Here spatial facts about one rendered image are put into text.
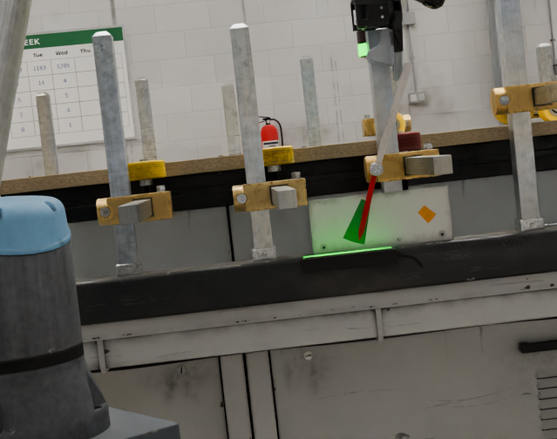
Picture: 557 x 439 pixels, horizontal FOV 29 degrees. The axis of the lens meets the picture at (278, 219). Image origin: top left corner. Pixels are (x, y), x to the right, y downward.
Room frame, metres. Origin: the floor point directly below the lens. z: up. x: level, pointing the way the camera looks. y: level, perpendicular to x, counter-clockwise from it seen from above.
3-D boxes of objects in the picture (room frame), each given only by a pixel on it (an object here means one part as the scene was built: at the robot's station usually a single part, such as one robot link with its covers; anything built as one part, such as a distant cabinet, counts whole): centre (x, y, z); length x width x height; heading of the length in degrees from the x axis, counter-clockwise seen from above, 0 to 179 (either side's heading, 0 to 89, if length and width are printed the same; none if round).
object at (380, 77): (2.03, -0.22, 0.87); 0.03 x 0.03 x 0.48; 2
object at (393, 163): (2.04, -0.24, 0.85); 0.13 x 0.06 x 0.05; 92
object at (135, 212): (1.92, 0.24, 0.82); 0.43 x 0.03 x 0.04; 2
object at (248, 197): (2.03, 0.01, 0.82); 0.13 x 0.06 x 0.05; 92
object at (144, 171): (2.12, 0.25, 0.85); 0.08 x 0.08 x 0.11
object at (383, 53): (1.94, -0.22, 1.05); 0.06 x 0.03 x 0.09; 92
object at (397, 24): (1.94, -0.24, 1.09); 0.05 x 0.02 x 0.09; 2
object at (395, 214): (2.01, -0.19, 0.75); 0.26 x 0.01 x 0.10; 92
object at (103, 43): (2.02, 0.28, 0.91); 0.03 x 0.03 x 0.48; 2
